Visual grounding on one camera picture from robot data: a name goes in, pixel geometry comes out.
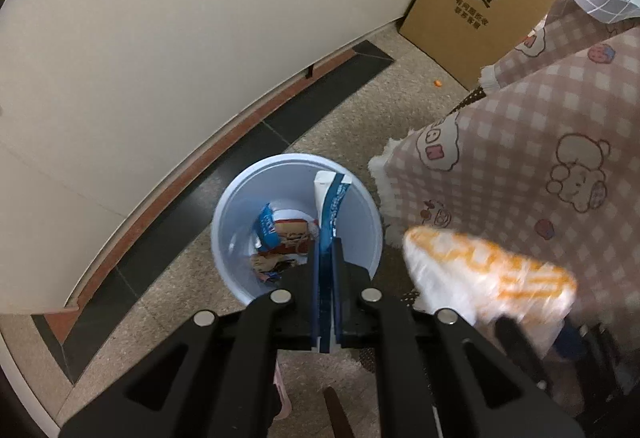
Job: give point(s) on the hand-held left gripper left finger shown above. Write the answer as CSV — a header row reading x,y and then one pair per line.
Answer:
x,y
322,298

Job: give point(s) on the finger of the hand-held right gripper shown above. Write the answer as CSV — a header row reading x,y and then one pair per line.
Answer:
x,y
567,343
520,348

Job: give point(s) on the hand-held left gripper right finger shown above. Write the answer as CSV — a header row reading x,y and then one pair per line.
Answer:
x,y
338,298

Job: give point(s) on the brown paper packet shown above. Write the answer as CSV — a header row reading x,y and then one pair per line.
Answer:
x,y
272,265

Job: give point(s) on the red snack bag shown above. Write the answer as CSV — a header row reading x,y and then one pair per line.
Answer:
x,y
295,235

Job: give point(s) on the small blue packet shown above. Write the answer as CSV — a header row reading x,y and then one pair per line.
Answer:
x,y
267,228

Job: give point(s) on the blue snack packet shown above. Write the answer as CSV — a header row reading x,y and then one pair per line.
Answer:
x,y
335,208

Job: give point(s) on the white and orange plastic bag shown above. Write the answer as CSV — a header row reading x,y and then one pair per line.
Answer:
x,y
480,263

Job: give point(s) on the light blue plastic bucket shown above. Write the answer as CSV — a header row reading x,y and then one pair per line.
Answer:
x,y
240,198

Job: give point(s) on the pink object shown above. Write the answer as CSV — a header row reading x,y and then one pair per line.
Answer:
x,y
281,388

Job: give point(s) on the cream low cabinet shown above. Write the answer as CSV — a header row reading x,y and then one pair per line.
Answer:
x,y
150,43

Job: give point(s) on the large cardboard box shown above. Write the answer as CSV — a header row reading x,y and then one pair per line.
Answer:
x,y
475,18

